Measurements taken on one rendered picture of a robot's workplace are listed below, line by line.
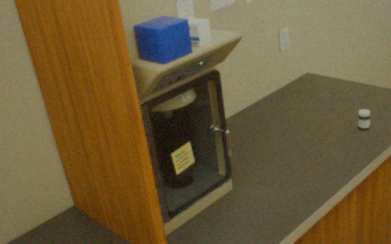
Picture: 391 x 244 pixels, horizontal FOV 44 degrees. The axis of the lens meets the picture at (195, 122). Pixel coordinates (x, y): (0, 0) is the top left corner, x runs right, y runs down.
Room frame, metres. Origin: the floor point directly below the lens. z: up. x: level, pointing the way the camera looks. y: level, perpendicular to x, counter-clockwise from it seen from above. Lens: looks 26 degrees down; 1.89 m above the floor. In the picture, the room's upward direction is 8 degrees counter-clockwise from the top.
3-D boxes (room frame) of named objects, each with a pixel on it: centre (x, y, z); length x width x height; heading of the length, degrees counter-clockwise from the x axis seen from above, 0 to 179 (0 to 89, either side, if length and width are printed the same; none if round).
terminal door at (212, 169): (1.29, 0.02, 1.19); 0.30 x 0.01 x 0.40; 130
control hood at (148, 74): (1.25, -0.01, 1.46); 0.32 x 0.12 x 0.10; 130
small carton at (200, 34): (1.28, -0.04, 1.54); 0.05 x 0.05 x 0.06; 48
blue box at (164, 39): (1.20, 0.05, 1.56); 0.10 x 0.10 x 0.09; 40
